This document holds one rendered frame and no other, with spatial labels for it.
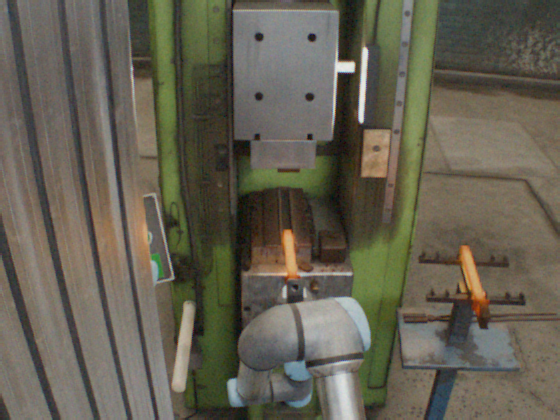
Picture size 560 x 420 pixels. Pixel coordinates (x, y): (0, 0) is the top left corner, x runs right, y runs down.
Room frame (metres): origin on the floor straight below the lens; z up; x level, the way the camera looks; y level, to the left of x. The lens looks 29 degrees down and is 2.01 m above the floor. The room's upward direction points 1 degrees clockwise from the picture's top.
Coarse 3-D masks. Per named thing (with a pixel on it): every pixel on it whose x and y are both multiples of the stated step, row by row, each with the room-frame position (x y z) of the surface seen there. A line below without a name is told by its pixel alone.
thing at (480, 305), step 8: (464, 248) 1.56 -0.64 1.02; (464, 256) 1.51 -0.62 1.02; (464, 264) 1.48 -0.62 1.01; (472, 264) 1.46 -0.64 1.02; (472, 272) 1.41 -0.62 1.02; (472, 280) 1.37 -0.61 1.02; (472, 288) 1.33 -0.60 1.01; (480, 288) 1.33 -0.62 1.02; (480, 296) 1.29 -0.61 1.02; (480, 304) 1.24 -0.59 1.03; (488, 304) 1.25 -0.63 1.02; (480, 312) 1.23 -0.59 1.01; (488, 312) 1.20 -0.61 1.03; (480, 320) 1.21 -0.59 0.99; (488, 320) 1.18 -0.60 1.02; (480, 328) 1.18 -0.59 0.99
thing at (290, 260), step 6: (288, 234) 1.65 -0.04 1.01; (288, 240) 1.60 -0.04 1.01; (288, 246) 1.56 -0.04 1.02; (288, 252) 1.52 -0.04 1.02; (294, 252) 1.52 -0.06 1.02; (288, 258) 1.48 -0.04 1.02; (294, 258) 1.48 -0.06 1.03; (288, 264) 1.44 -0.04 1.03; (294, 264) 1.44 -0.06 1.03; (288, 270) 1.40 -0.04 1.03; (294, 270) 1.40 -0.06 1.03; (288, 276) 1.36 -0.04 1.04; (294, 276) 1.36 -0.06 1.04; (300, 276) 1.36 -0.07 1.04
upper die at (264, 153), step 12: (252, 144) 1.61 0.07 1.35; (264, 144) 1.61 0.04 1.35; (276, 144) 1.61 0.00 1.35; (288, 144) 1.61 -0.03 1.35; (300, 144) 1.61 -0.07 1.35; (312, 144) 1.61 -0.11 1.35; (252, 156) 1.61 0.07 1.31; (264, 156) 1.61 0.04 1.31; (276, 156) 1.61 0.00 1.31; (288, 156) 1.61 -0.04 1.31; (300, 156) 1.61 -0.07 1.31; (312, 156) 1.61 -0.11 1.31
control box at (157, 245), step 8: (144, 200) 1.54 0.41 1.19; (152, 200) 1.55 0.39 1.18; (152, 208) 1.54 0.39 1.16; (152, 216) 1.53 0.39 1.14; (152, 224) 1.51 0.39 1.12; (160, 224) 1.52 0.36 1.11; (152, 232) 1.50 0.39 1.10; (160, 232) 1.51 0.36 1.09; (152, 240) 1.49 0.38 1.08; (160, 240) 1.50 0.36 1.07; (152, 248) 1.47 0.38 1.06; (160, 248) 1.48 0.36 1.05; (160, 256) 1.47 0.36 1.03; (168, 256) 1.48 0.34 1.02; (168, 264) 1.46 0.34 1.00; (168, 272) 1.45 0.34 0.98; (160, 280) 1.43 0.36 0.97
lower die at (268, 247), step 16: (256, 192) 2.01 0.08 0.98; (272, 192) 2.00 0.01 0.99; (256, 208) 1.88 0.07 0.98; (272, 208) 1.87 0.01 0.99; (272, 224) 1.75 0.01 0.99; (304, 224) 1.75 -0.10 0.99; (256, 240) 1.65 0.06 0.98; (272, 240) 1.64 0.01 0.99; (304, 240) 1.64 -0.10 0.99; (256, 256) 1.61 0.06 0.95; (272, 256) 1.61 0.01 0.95; (304, 256) 1.61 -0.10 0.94
